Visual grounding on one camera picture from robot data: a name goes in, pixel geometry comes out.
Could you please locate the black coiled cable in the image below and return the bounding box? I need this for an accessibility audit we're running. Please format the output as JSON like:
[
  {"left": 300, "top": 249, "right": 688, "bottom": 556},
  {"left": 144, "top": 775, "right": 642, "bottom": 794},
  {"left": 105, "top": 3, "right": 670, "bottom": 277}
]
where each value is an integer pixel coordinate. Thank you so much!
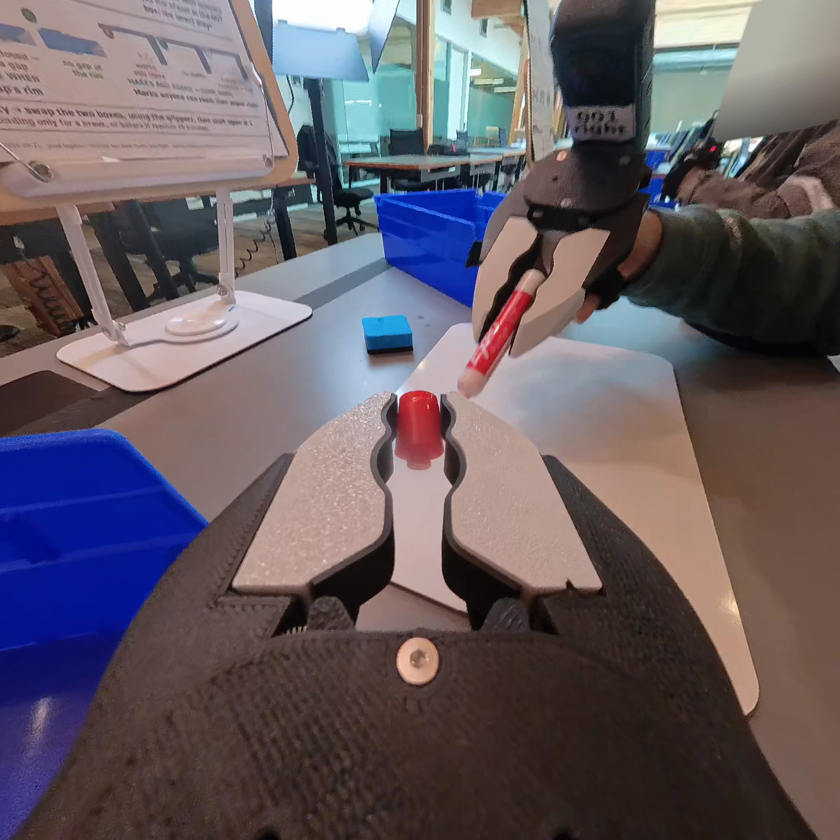
[{"left": 239, "top": 217, "right": 274, "bottom": 271}]

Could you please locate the black office chair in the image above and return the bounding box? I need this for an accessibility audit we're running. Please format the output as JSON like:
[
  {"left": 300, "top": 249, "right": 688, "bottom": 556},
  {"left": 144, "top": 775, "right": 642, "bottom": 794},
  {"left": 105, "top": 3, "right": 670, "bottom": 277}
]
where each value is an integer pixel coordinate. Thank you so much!
[{"left": 295, "top": 125, "right": 379, "bottom": 235}]

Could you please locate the black table mat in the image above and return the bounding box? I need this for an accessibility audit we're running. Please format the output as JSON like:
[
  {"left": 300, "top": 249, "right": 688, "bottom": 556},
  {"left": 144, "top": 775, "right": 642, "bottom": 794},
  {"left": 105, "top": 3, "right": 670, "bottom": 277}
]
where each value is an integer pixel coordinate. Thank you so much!
[{"left": 0, "top": 369, "right": 99, "bottom": 435}]

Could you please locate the hanging black panel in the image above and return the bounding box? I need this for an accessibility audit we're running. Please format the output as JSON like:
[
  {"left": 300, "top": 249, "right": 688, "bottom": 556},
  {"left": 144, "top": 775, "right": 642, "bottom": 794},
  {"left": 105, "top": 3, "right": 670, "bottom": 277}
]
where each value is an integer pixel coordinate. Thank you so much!
[{"left": 367, "top": 0, "right": 401, "bottom": 73}]

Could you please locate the long wooden desk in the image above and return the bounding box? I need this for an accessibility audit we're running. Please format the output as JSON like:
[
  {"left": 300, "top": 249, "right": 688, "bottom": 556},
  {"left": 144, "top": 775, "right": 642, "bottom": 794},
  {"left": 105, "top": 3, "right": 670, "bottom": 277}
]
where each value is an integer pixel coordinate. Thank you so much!
[{"left": 344, "top": 147, "right": 526, "bottom": 193}]

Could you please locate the blue whiteboard eraser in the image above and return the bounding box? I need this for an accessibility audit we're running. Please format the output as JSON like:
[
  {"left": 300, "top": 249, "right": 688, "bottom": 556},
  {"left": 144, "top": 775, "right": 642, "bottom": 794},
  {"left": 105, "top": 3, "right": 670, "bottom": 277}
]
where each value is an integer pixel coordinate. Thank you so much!
[{"left": 361, "top": 315, "right": 414, "bottom": 356}]

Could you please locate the red marker cap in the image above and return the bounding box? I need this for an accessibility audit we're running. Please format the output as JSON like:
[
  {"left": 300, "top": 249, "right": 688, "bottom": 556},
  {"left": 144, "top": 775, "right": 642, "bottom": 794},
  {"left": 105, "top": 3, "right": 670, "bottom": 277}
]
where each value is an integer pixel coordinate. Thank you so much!
[{"left": 394, "top": 390, "right": 446, "bottom": 470}]

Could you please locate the person's right hand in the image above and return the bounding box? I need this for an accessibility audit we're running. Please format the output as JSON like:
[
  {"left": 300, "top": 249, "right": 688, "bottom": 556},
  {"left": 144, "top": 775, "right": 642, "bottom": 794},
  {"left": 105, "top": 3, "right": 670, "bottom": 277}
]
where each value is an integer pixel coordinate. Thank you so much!
[{"left": 574, "top": 209, "right": 664, "bottom": 324}]

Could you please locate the person's right forearm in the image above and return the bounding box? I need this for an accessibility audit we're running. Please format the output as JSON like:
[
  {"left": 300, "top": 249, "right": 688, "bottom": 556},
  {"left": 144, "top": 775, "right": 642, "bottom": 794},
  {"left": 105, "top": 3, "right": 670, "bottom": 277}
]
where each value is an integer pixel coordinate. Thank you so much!
[{"left": 623, "top": 206, "right": 840, "bottom": 355}]

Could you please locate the blue plastic bin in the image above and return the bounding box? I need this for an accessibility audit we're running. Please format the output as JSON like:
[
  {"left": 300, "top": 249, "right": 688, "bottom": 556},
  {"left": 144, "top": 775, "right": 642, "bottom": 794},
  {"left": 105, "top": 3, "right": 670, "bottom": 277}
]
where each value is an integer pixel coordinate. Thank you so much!
[
  {"left": 0, "top": 429, "right": 208, "bottom": 837},
  {"left": 374, "top": 188, "right": 509, "bottom": 308}
]

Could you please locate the white whiteboard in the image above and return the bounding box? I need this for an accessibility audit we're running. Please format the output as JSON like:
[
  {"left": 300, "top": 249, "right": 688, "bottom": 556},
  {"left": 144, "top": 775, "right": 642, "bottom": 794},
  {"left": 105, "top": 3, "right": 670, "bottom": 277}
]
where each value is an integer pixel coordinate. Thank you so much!
[{"left": 387, "top": 323, "right": 760, "bottom": 716}]

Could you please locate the grey tilted panel stand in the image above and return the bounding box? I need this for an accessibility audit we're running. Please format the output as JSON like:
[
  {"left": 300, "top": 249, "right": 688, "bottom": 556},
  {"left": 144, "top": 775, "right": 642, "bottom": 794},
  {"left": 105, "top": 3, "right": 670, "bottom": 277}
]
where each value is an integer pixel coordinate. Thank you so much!
[{"left": 272, "top": 23, "right": 370, "bottom": 247}]

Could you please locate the instruction sheet board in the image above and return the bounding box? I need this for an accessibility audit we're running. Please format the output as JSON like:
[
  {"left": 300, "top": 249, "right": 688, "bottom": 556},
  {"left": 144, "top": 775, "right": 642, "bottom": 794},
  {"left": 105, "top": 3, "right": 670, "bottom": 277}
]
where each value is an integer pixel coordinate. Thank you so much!
[{"left": 0, "top": 0, "right": 299, "bottom": 201}]

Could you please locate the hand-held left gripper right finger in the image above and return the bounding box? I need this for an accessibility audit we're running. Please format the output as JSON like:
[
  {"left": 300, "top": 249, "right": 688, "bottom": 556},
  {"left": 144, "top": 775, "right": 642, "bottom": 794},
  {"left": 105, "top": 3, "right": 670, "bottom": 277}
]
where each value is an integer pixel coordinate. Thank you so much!
[{"left": 441, "top": 391, "right": 604, "bottom": 624}]

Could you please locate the white red-label whiteboard marker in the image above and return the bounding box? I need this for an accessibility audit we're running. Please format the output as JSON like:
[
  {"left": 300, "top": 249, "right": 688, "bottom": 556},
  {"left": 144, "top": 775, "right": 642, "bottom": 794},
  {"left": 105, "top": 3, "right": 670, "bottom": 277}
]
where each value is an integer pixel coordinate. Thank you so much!
[{"left": 457, "top": 269, "right": 547, "bottom": 399}]

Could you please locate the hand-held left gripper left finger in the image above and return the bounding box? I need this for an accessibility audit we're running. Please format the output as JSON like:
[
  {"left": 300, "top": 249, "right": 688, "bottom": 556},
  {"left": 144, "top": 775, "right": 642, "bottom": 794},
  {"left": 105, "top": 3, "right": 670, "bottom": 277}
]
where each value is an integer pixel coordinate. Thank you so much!
[{"left": 231, "top": 391, "right": 396, "bottom": 624}]

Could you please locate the wooden post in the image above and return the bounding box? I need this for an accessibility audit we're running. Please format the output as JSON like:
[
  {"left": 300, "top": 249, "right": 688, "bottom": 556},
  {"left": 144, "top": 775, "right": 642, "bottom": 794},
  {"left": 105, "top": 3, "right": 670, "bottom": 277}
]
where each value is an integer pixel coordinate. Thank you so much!
[{"left": 415, "top": 0, "right": 437, "bottom": 155}]

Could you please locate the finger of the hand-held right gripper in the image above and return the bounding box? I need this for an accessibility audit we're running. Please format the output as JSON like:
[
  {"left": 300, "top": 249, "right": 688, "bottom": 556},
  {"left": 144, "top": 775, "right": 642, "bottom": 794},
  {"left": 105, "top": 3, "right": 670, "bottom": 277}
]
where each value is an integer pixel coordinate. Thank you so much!
[
  {"left": 471, "top": 217, "right": 542, "bottom": 343},
  {"left": 508, "top": 226, "right": 613, "bottom": 358}
]

